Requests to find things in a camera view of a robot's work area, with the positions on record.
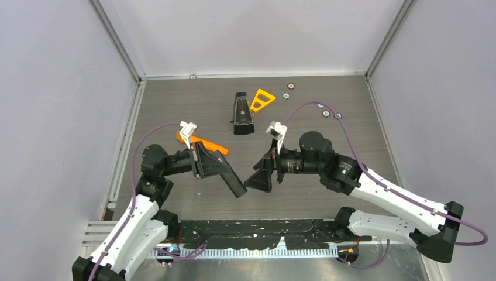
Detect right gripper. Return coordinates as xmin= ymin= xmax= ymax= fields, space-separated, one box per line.
xmin=244 ymin=138 xmax=322 ymax=193

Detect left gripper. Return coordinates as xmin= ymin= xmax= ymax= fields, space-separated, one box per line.
xmin=161 ymin=140 xmax=230 ymax=178

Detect black remote control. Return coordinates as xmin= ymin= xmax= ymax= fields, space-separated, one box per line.
xmin=220 ymin=171 xmax=247 ymax=198

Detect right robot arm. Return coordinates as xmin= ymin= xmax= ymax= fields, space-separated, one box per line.
xmin=244 ymin=131 xmax=463 ymax=263

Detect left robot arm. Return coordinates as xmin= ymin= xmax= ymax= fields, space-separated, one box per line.
xmin=71 ymin=142 xmax=246 ymax=280

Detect orange marker pen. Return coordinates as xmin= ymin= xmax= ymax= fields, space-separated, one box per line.
xmin=175 ymin=131 xmax=229 ymax=156

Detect black metronome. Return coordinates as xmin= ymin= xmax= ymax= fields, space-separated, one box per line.
xmin=232 ymin=92 xmax=255 ymax=135

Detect yellow triangular plastic part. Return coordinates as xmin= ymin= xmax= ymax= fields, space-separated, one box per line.
xmin=250 ymin=88 xmax=277 ymax=114

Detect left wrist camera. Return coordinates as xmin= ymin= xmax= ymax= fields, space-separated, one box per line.
xmin=179 ymin=121 xmax=197 ymax=150

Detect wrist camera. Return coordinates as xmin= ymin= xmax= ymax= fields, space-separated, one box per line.
xmin=179 ymin=121 xmax=197 ymax=150
xmin=266 ymin=121 xmax=288 ymax=154

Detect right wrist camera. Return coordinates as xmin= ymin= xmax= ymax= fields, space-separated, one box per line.
xmin=266 ymin=121 xmax=288 ymax=154

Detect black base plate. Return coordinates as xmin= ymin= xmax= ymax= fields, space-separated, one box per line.
xmin=178 ymin=219 xmax=371 ymax=250

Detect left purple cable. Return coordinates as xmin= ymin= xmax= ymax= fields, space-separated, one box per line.
xmin=87 ymin=121 xmax=183 ymax=281

